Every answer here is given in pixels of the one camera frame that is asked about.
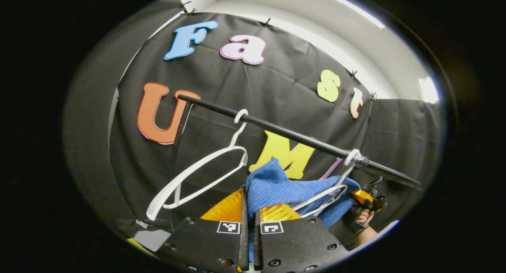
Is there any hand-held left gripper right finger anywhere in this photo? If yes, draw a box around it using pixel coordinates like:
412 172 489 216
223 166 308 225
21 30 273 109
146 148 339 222
253 204 351 273

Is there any row of black cloth clips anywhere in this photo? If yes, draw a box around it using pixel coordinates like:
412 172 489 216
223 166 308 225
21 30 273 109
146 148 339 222
178 2 378 101

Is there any white hanger holding shirt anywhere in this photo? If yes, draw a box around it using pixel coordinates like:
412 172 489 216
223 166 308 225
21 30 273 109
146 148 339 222
292 148 369 218

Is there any black clothes rack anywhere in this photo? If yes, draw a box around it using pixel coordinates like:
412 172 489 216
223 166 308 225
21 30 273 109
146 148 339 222
169 94 421 231

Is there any small ceiling light panel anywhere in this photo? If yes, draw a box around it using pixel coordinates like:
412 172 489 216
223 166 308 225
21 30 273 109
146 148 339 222
418 77 440 104

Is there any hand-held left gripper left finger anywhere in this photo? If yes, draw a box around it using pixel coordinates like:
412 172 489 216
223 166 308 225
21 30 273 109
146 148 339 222
157 188 249 273

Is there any empty white hanger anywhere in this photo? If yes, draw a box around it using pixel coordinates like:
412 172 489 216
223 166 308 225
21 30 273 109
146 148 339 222
146 109 249 221

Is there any blue shirt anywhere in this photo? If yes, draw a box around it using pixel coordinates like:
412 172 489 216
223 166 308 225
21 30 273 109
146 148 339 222
242 158 361 265

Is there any black backdrop cloth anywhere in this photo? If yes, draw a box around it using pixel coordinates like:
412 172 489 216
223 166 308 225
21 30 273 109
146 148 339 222
63 0 447 242

